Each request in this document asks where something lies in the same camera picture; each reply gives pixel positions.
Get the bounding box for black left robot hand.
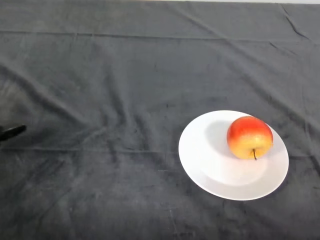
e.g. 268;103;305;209
0;124;27;143

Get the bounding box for red yellow apple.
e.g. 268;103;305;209
226;115;274;161

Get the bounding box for white round plate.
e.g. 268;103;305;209
178;110;290;201

